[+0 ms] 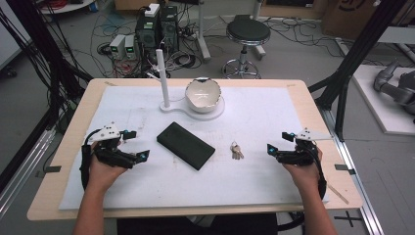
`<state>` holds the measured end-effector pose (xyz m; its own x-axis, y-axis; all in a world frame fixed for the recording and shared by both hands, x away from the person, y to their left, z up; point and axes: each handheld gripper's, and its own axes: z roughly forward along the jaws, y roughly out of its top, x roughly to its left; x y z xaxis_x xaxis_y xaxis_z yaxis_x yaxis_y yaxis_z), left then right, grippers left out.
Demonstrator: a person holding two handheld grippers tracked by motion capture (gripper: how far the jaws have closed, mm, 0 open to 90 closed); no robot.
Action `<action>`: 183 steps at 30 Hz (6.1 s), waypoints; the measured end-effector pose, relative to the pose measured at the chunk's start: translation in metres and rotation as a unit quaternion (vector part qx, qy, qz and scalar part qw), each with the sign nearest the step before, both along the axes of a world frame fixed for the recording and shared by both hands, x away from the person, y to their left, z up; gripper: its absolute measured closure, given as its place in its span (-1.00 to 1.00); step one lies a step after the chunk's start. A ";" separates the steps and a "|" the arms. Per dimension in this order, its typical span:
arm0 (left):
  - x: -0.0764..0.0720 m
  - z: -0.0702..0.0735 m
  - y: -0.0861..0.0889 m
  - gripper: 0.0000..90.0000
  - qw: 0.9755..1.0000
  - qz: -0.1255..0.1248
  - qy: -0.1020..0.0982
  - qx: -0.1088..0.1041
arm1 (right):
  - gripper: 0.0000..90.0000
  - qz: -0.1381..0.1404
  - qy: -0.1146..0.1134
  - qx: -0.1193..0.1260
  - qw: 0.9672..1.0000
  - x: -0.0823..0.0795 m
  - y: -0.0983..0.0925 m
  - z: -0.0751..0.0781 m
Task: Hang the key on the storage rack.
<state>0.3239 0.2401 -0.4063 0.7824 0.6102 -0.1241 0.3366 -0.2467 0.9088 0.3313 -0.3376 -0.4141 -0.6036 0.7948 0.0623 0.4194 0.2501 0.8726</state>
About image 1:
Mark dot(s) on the bunch of keys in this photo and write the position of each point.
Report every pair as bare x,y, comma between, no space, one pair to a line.
236,151

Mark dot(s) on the black computer tower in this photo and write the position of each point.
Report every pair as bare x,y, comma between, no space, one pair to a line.
147,34
169,29

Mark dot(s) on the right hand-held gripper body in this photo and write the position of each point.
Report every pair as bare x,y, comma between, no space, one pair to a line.
301,153

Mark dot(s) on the white table mat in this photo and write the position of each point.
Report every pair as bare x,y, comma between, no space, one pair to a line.
254,124

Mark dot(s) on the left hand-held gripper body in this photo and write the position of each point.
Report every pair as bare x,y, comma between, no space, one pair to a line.
107,153

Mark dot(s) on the person's dark clothed legs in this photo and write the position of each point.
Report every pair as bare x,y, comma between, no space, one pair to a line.
156,226

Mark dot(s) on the black rectangular case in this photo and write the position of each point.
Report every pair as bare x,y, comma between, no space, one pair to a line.
186,146

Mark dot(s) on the white eggshell-shaped bowl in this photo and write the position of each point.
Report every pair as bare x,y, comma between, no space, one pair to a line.
202,96

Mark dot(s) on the black round stool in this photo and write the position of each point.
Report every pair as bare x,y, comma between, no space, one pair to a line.
248,32

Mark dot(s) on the person's right hand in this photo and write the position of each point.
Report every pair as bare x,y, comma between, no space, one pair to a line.
305,174

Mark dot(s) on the black metal frame strut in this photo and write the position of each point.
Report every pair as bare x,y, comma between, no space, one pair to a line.
359,49

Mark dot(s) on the white stand with post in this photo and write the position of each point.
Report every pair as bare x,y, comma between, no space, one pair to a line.
163,81

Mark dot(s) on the aluminium floor rail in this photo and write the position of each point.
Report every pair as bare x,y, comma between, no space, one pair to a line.
23,163
359,182

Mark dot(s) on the light wooden table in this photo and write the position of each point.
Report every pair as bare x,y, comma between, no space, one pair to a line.
326,107

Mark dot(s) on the dark tape strip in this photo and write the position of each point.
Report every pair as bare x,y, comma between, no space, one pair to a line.
344,168
52,169

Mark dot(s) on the black tape cross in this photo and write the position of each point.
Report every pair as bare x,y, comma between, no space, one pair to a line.
349,218

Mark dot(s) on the grey power supply unit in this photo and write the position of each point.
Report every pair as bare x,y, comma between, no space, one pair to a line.
116,47
130,47

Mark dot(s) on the thin wooden stick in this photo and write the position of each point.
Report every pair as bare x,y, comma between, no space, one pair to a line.
337,194

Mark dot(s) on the cardboard box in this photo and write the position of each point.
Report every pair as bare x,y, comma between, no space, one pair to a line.
349,16

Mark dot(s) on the white table leg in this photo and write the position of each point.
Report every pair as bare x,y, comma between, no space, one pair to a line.
202,32

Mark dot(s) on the white platform board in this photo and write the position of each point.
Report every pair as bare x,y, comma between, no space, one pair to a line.
375,107

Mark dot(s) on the small white box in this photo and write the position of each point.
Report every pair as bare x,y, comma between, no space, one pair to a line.
152,9

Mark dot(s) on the person's left hand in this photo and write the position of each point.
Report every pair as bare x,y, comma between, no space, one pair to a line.
106,174

